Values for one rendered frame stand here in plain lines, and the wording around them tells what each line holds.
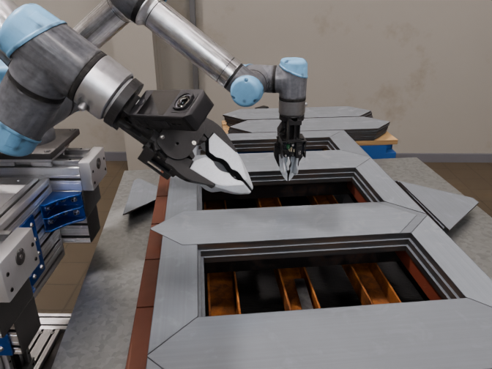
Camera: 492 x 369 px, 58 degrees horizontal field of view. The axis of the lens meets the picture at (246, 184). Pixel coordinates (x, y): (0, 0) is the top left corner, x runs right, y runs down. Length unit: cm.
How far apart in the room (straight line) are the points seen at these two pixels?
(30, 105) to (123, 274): 83
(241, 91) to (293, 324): 55
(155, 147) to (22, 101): 18
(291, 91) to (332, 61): 255
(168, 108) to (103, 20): 84
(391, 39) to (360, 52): 25
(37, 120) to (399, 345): 71
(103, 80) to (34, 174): 86
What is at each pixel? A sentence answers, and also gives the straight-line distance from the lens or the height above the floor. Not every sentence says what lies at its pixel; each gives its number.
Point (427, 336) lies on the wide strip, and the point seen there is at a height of 86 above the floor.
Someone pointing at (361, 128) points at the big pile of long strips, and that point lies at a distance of 210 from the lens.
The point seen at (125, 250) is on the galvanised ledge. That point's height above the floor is 68.
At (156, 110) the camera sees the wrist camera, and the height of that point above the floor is 133.
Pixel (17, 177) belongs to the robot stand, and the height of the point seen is 95.
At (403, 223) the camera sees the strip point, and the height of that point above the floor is 86.
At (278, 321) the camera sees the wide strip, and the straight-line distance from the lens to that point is 90.
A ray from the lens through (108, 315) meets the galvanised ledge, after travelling 124.
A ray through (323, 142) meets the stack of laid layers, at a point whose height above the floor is 84.
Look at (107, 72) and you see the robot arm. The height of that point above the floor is 136.
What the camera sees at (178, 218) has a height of 86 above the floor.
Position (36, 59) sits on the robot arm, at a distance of 60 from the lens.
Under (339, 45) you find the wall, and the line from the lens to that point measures 375.
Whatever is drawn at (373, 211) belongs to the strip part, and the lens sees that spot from 132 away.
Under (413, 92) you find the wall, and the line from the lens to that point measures 399.
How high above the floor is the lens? 147
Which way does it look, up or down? 25 degrees down
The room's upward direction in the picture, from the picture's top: straight up
